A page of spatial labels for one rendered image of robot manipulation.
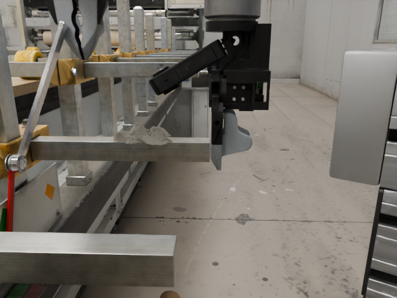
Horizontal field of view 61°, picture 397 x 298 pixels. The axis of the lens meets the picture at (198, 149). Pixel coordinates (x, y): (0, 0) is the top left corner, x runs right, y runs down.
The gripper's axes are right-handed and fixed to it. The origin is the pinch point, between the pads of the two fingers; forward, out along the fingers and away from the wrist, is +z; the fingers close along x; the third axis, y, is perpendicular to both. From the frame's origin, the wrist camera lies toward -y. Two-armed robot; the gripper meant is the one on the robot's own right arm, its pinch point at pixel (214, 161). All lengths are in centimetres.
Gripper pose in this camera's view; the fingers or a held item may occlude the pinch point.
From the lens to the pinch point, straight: 51.9
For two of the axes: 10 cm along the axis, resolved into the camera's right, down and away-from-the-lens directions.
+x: 0.4, -2.9, 9.5
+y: 10.0, 0.1, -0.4
